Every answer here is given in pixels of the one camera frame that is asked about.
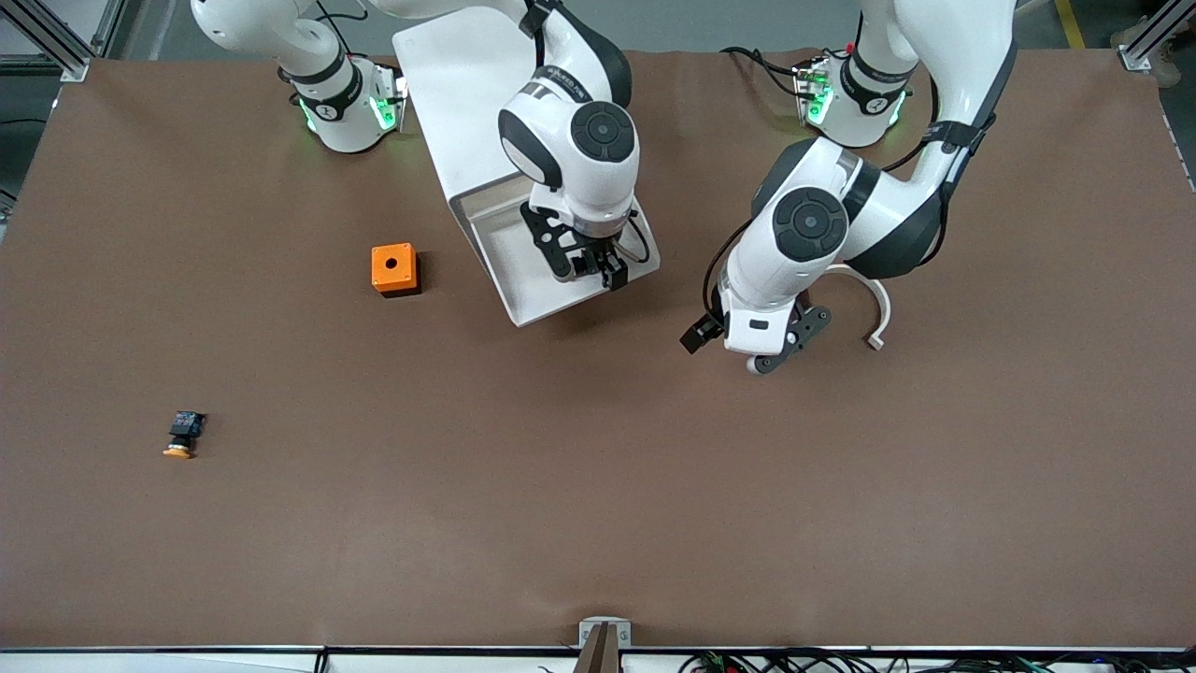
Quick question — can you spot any brown table cover sheet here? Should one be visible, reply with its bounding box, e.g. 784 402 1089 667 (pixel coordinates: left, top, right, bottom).
0 47 1196 651

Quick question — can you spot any black arm base cable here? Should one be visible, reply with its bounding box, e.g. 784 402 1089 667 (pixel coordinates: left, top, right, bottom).
721 45 806 99

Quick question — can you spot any aluminium frame profile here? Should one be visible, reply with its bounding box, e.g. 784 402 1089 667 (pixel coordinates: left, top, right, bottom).
1118 0 1196 73
0 0 94 83

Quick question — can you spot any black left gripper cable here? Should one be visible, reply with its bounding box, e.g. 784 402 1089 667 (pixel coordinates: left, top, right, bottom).
703 220 753 319

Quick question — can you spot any grey metal camera bracket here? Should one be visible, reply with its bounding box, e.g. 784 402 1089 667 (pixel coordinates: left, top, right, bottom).
578 617 633 673

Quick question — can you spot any white curved arc bracket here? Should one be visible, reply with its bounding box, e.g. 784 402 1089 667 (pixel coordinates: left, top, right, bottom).
830 265 892 351

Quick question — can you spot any orange button box with hole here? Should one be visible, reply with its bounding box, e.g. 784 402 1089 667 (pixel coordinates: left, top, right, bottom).
371 243 422 298

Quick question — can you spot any black cable bundle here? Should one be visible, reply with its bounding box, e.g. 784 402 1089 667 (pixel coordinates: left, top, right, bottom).
680 649 1196 673

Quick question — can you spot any yellow mushroom push button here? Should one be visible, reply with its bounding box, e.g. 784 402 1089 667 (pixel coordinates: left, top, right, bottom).
162 410 208 460

